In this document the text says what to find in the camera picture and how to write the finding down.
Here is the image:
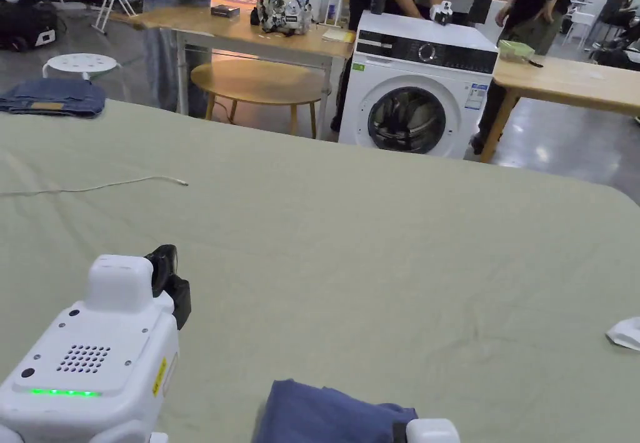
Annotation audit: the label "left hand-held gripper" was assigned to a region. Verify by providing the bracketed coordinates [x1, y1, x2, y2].
[0, 244, 193, 443]

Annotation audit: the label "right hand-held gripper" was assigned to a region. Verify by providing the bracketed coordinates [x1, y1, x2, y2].
[392, 416, 461, 443]

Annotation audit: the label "dark blue shirt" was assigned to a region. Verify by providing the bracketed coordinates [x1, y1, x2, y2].
[252, 379, 419, 443]

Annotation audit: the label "bed with pale green sheet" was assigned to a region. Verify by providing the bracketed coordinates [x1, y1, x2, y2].
[0, 97, 640, 443]

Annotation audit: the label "small white object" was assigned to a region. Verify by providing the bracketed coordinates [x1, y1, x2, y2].
[605, 316, 640, 351]

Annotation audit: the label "folded blue jeans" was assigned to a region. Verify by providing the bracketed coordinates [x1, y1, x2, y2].
[0, 78, 106, 119]

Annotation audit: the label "white round stool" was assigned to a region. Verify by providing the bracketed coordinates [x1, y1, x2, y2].
[42, 52, 123, 82]

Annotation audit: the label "round wooden low table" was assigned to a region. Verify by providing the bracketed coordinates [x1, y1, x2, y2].
[190, 59, 323, 141]

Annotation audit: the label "white washing machine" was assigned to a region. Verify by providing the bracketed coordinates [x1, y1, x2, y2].
[337, 0, 501, 161]

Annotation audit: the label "long wooden table with backpack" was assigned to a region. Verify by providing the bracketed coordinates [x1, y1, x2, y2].
[107, 0, 356, 116]

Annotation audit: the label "wooden table with green box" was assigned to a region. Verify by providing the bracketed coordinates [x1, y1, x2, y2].
[479, 39, 640, 164]

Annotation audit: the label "white chair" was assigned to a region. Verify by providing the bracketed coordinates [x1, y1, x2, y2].
[564, 0, 607, 50]

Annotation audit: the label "white cable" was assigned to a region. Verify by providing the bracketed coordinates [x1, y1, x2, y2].
[0, 176, 190, 197]

